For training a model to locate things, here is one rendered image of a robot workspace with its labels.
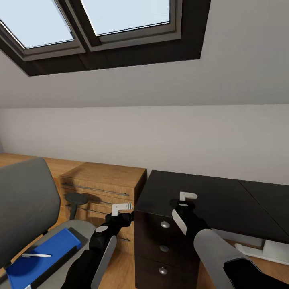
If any swivel chair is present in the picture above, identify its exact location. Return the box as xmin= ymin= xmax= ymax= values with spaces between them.
xmin=0 ymin=157 xmax=97 ymax=289

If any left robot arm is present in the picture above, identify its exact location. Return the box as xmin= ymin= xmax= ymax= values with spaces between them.
xmin=60 ymin=203 xmax=134 ymax=289

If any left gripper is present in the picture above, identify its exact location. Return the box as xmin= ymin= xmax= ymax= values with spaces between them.
xmin=106 ymin=211 xmax=134 ymax=233

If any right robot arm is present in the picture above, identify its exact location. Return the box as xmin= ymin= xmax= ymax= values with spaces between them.
xmin=170 ymin=192 xmax=289 ymax=289

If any folder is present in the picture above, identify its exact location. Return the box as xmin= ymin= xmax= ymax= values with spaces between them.
xmin=6 ymin=228 xmax=82 ymax=289

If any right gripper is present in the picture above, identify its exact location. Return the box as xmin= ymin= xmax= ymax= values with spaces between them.
xmin=170 ymin=199 xmax=195 ymax=212

